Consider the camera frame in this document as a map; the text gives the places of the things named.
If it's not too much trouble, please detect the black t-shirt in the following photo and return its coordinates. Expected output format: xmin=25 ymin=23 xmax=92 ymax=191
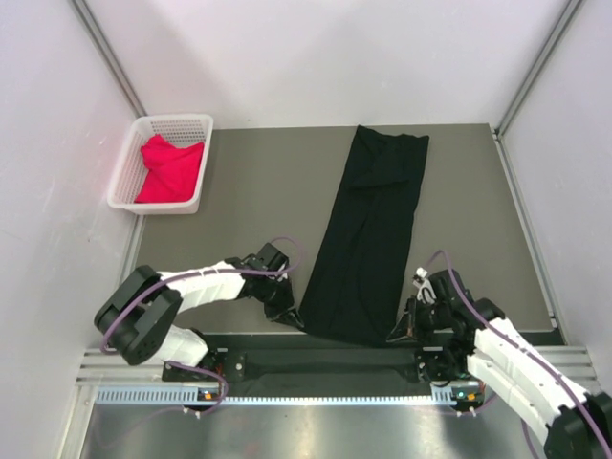
xmin=299 ymin=126 xmax=429 ymax=345

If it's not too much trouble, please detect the white perforated plastic basket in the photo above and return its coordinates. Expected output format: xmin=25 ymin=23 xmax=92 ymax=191
xmin=107 ymin=114 xmax=213 ymax=215

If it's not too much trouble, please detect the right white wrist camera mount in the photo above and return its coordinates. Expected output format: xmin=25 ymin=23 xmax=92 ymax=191
xmin=412 ymin=267 xmax=437 ymax=305

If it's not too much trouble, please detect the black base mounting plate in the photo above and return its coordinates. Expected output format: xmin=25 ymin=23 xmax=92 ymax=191
xmin=162 ymin=332 xmax=503 ymax=398

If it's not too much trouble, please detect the crumpled red t-shirt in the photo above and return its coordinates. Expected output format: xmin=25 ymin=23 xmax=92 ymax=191
xmin=135 ymin=135 xmax=205 ymax=204

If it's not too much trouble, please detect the aluminium frame rail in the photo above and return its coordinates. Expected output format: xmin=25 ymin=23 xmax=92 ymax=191
xmin=76 ymin=345 xmax=599 ymax=386

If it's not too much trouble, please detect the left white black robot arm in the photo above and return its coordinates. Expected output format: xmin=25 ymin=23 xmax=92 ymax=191
xmin=94 ymin=236 xmax=303 ymax=380

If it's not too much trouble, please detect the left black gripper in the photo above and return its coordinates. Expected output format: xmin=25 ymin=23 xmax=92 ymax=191
xmin=256 ymin=275 xmax=302 ymax=329

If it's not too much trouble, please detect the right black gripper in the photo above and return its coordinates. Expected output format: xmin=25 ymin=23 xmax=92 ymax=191
xmin=388 ymin=295 xmax=451 ymax=344

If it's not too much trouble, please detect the grey slotted cable duct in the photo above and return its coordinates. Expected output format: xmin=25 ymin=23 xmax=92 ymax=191
xmin=95 ymin=384 xmax=460 ymax=407

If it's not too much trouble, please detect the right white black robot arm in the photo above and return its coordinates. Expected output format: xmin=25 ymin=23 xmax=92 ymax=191
xmin=387 ymin=268 xmax=611 ymax=458

